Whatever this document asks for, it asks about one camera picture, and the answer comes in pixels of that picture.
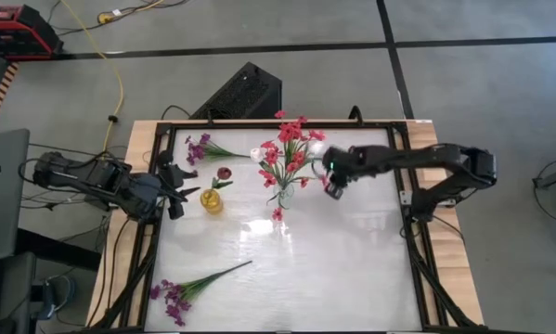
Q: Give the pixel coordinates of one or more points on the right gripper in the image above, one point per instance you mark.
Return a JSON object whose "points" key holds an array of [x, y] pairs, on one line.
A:
{"points": [[345, 162]]}

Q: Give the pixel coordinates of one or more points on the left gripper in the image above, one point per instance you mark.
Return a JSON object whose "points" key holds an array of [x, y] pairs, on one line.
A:
{"points": [[173, 185]]}

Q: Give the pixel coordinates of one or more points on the dark red artificial tulip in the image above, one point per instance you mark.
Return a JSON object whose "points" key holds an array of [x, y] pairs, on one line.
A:
{"points": [[224, 173]]}

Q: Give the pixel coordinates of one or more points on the clear glass vase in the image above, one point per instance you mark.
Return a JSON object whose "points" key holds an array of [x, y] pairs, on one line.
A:
{"points": [[285, 197]]}

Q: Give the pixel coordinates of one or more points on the red artificial flower bunch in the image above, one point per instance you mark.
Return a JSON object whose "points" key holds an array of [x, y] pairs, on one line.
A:
{"points": [[289, 132]]}

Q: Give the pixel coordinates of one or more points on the large purple flower bunch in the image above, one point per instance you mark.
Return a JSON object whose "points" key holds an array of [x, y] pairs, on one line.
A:
{"points": [[175, 297]]}

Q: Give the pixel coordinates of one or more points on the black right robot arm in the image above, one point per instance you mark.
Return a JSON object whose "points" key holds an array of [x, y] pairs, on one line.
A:
{"points": [[421, 155]]}

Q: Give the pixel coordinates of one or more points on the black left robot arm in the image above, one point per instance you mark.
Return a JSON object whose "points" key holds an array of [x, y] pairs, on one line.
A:
{"points": [[96, 178]]}

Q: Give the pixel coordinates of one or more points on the yellow glass vase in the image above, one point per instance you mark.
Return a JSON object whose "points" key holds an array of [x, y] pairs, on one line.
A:
{"points": [[211, 204]]}

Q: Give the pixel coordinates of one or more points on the small purple flower bunch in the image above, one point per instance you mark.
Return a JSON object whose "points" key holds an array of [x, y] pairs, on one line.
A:
{"points": [[197, 150]]}

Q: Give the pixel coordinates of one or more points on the black perforated computer case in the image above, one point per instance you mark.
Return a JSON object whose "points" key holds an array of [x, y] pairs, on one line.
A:
{"points": [[245, 93]]}

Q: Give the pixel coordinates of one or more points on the wooden work table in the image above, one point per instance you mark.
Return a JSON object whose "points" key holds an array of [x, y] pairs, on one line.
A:
{"points": [[454, 269]]}

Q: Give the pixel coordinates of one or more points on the black floor beam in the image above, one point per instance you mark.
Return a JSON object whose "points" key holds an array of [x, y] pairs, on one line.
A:
{"points": [[59, 250]]}

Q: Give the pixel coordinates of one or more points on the blue gray device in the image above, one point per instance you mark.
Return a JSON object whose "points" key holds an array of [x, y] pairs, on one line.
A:
{"points": [[50, 297]]}

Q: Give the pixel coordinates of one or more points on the gray desk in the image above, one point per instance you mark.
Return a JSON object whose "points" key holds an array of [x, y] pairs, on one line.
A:
{"points": [[6, 199]]}

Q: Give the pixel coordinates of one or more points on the yellow power plug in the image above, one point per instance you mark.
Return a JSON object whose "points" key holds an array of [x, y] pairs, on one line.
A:
{"points": [[104, 18]]}

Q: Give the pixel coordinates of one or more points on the red and black equipment case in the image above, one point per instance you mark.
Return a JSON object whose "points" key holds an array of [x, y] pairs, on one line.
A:
{"points": [[8, 39]]}

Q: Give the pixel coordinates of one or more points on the black metal table frame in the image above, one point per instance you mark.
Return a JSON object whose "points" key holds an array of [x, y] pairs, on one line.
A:
{"points": [[375, 125]]}

